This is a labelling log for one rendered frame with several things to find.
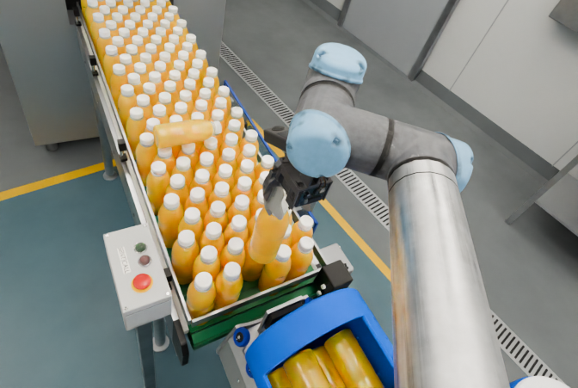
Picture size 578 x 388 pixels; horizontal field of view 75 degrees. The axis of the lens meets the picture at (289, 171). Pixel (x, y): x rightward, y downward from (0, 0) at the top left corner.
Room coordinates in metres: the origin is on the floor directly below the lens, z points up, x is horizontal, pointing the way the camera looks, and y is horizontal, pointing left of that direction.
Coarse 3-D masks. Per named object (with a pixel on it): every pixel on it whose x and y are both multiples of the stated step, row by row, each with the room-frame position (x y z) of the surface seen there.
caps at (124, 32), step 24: (96, 0) 1.40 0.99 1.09; (144, 0) 1.54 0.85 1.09; (144, 24) 1.36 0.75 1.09; (168, 24) 1.41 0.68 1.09; (168, 48) 1.24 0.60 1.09; (120, 72) 1.02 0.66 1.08; (192, 72) 1.14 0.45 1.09; (216, 72) 1.19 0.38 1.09; (144, 96) 0.93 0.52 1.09; (168, 96) 0.96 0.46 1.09; (144, 144) 0.74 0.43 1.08; (192, 144) 0.79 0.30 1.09; (216, 144) 0.83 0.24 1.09; (192, 192) 0.62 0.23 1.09; (216, 192) 0.66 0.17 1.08
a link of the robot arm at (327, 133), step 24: (312, 96) 0.39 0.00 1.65; (336, 96) 0.40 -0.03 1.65; (312, 120) 0.34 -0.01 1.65; (336, 120) 0.35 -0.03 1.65; (360, 120) 0.37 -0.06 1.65; (384, 120) 0.38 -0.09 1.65; (288, 144) 0.33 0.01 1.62; (312, 144) 0.32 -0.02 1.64; (336, 144) 0.33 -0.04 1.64; (360, 144) 0.35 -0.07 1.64; (312, 168) 0.32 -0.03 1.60; (336, 168) 0.32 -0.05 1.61; (360, 168) 0.34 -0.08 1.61
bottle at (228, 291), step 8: (240, 272) 0.46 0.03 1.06; (216, 280) 0.43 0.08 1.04; (224, 280) 0.43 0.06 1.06; (232, 280) 0.43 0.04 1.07; (240, 280) 0.44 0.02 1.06; (216, 288) 0.42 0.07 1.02; (224, 288) 0.42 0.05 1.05; (232, 288) 0.42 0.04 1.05; (240, 288) 0.43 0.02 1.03; (216, 296) 0.42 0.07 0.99; (224, 296) 0.41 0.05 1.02; (232, 296) 0.42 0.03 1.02; (216, 304) 0.41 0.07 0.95; (224, 304) 0.41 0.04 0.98
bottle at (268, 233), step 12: (264, 216) 0.47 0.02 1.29; (288, 216) 0.49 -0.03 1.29; (264, 228) 0.46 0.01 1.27; (276, 228) 0.46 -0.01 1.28; (252, 240) 0.47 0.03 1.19; (264, 240) 0.46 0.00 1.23; (276, 240) 0.46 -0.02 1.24; (252, 252) 0.46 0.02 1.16; (264, 252) 0.46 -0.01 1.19; (276, 252) 0.48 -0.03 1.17
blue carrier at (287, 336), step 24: (312, 312) 0.34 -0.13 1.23; (336, 312) 0.35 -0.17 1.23; (360, 312) 0.38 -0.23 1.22; (264, 336) 0.29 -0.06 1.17; (288, 336) 0.29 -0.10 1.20; (312, 336) 0.30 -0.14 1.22; (360, 336) 0.41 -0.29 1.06; (384, 336) 0.36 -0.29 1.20; (264, 360) 0.26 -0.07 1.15; (384, 360) 0.36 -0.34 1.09; (264, 384) 0.23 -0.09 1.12; (384, 384) 0.33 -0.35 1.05
